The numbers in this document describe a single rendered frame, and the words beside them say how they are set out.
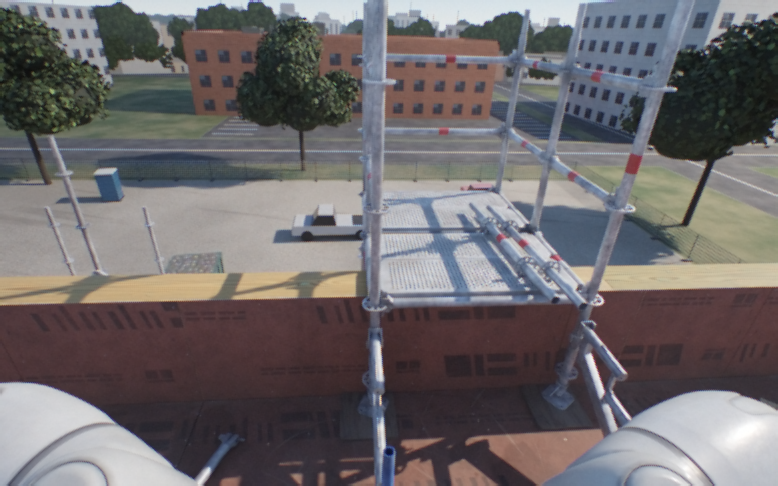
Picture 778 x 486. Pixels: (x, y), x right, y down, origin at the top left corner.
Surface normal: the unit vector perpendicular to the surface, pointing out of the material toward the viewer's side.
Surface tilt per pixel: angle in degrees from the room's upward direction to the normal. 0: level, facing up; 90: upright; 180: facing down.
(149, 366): 90
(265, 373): 90
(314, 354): 90
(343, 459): 0
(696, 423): 14
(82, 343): 90
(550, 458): 0
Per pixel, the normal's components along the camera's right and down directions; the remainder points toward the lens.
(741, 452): 0.16, -0.72
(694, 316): 0.08, 0.47
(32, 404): 0.14, -0.98
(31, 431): 0.23, -0.85
